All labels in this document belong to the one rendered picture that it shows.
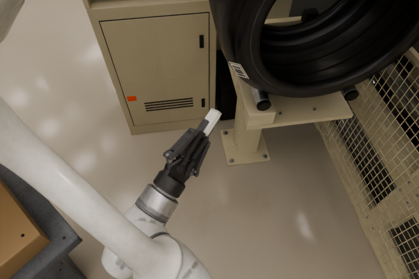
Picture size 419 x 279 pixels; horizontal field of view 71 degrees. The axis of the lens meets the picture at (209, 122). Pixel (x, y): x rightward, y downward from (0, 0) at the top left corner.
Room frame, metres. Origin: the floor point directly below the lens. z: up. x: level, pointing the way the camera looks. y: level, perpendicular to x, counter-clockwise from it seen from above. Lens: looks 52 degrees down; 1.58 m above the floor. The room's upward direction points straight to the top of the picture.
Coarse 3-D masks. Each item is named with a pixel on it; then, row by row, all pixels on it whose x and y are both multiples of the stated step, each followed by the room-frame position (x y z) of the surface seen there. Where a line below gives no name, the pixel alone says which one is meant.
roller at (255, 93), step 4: (252, 88) 0.65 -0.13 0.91; (252, 92) 0.64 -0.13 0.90; (256, 92) 0.63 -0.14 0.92; (260, 92) 0.62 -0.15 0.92; (264, 92) 0.62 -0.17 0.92; (256, 96) 0.61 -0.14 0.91; (260, 96) 0.61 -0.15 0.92; (264, 96) 0.60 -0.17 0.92; (268, 96) 0.61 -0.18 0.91; (256, 100) 0.60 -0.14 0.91; (260, 100) 0.59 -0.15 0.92; (264, 100) 0.59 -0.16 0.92; (268, 100) 0.59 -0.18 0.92; (256, 104) 0.59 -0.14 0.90; (260, 104) 0.58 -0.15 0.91; (264, 104) 0.58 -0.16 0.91; (268, 104) 0.58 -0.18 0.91; (260, 108) 0.58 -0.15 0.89; (264, 108) 0.58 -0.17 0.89; (268, 108) 0.58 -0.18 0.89
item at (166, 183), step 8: (176, 160) 0.36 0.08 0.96; (168, 168) 0.34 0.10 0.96; (176, 168) 0.34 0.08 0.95; (160, 176) 0.32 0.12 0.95; (168, 176) 0.32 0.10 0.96; (176, 176) 0.33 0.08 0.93; (184, 176) 0.34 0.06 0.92; (160, 184) 0.30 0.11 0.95; (168, 184) 0.30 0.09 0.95; (176, 184) 0.31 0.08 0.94; (184, 184) 0.32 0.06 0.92; (168, 192) 0.29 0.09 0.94; (176, 192) 0.29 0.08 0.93
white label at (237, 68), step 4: (232, 64) 0.58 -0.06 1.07; (236, 64) 0.57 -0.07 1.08; (240, 64) 0.57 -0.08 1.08; (236, 68) 0.58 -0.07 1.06; (240, 68) 0.57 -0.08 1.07; (236, 72) 0.59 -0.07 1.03; (240, 72) 0.58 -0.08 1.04; (244, 72) 0.57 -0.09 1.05; (240, 76) 0.58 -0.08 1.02; (244, 76) 0.57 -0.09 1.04
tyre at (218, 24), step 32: (224, 0) 0.60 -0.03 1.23; (256, 0) 0.56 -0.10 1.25; (352, 0) 0.88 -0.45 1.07; (384, 0) 0.83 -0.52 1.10; (416, 0) 0.73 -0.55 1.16; (224, 32) 0.59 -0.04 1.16; (256, 32) 0.56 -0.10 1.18; (288, 32) 0.86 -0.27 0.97; (320, 32) 0.87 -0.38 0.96; (352, 32) 0.82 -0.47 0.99; (384, 32) 0.74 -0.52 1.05; (416, 32) 0.62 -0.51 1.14; (256, 64) 0.56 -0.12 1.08; (288, 64) 0.76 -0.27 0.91; (320, 64) 0.75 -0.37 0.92; (352, 64) 0.71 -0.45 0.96; (384, 64) 0.62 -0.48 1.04; (288, 96) 0.58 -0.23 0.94
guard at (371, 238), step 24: (384, 96) 0.71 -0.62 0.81; (360, 120) 0.74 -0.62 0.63; (384, 120) 0.65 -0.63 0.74; (360, 144) 0.68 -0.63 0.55; (384, 144) 0.59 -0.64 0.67; (336, 168) 0.70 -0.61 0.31; (384, 168) 0.53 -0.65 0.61; (408, 192) 0.42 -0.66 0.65; (360, 216) 0.46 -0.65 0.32; (408, 216) 0.36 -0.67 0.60; (384, 264) 0.27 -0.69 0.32
